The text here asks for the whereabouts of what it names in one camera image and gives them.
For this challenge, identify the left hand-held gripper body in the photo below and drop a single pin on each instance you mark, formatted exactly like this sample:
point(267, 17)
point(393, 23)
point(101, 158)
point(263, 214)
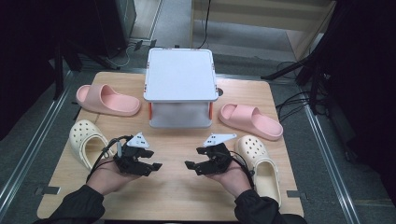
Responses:
point(129, 158)

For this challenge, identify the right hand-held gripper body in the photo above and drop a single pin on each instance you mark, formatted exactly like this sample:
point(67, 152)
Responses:
point(221, 158)

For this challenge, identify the cream clog shoe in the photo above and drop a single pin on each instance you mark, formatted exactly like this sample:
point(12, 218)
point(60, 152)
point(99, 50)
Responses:
point(81, 130)
point(255, 149)

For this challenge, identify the pink slide slipper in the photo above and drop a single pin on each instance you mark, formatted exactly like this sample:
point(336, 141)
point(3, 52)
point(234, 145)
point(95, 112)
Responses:
point(124, 104)
point(267, 126)

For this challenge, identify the white plastic storage box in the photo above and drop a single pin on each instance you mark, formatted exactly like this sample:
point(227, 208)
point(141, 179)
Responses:
point(180, 74)

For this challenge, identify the person's right hand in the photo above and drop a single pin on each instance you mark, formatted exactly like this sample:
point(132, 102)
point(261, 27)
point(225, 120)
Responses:
point(235, 180)

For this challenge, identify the person's left hand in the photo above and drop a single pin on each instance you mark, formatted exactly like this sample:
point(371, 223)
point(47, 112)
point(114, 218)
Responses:
point(107, 179)

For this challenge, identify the black table grommet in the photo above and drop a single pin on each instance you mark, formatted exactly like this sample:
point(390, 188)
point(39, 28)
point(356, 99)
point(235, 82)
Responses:
point(220, 91)

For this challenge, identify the grey tape strip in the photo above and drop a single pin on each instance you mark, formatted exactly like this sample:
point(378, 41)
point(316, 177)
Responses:
point(296, 194)
point(47, 190)

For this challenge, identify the black tape piece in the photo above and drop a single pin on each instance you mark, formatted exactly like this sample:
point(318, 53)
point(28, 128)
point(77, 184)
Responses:
point(153, 43)
point(138, 45)

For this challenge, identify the black tripod stand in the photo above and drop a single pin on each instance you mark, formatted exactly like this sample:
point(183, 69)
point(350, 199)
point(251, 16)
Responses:
point(311, 62)

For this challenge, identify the dark cabinet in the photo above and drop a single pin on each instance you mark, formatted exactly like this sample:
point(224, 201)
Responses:
point(115, 25)

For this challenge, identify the light wooden cabinet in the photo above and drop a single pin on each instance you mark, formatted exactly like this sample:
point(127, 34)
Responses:
point(249, 18)

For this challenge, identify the metal floor rail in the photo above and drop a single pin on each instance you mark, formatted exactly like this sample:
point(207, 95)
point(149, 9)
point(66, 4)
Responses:
point(330, 155)
point(34, 143)

